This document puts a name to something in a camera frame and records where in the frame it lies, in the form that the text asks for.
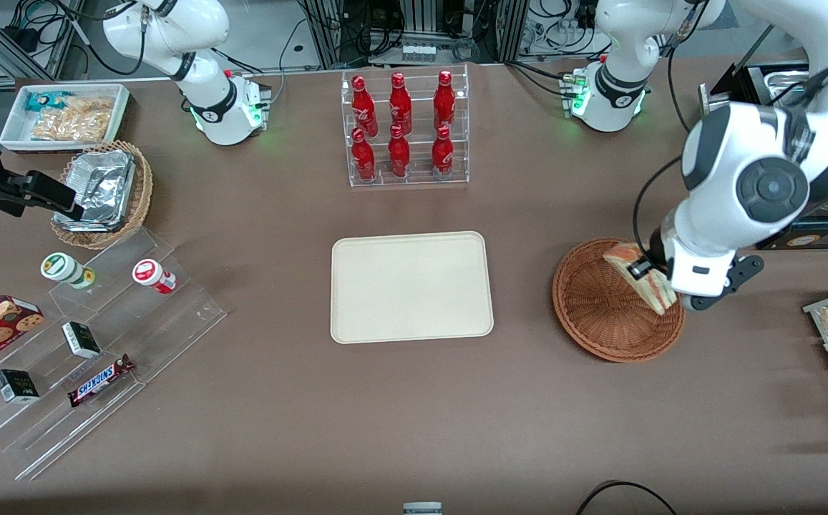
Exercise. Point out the grey metal bracket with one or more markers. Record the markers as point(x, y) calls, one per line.
point(422, 509)

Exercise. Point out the small tan wicker basket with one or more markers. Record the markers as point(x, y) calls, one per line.
point(143, 189)

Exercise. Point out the silver aluminium frame post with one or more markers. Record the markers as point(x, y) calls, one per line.
point(328, 36)
point(507, 32)

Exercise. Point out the round brown wicker basket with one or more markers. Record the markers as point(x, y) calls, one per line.
point(600, 315)

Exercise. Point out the clear bag of chips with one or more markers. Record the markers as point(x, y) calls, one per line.
point(74, 121)

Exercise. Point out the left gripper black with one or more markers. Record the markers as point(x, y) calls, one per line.
point(656, 254)

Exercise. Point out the aluminium foil container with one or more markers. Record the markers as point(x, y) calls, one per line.
point(99, 186)

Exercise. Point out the triangle sandwich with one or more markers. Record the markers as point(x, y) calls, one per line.
point(617, 255)

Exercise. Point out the white terminal block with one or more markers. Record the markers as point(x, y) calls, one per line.
point(419, 51)

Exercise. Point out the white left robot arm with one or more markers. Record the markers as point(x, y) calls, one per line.
point(721, 150)

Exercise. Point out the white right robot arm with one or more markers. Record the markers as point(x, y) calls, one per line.
point(206, 107)

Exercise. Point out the clear acrylic bottle rack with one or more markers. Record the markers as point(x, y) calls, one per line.
point(421, 180)

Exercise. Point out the steel pan in warmer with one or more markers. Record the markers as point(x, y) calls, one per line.
point(786, 82)

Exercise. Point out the red cola bottle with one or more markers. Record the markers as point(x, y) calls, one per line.
point(398, 153)
point(442, 151)
point(363, 107)
point(400, 104)
point(363, 155)
point(444, 101)

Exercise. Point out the teal snack packet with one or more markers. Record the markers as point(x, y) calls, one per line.
point(45, 100)

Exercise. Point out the Snickers chocolate bar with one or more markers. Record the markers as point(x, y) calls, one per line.
point(99, 381)

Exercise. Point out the white rectangular plastic bin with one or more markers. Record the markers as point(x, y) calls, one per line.
point(13, 134)

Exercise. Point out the clear acrylic stepped shelf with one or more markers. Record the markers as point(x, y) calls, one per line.
point(170, 315)

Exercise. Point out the cream plastic tray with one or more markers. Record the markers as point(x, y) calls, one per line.
point(414, 286)

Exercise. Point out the white bottle red cap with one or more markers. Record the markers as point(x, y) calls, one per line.
point(150, 274)

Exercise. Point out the small black carton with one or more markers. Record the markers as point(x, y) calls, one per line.
point(16, 386)
point(81, 340)

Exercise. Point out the white bottle green cap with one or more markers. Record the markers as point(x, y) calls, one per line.
point(63, 268)

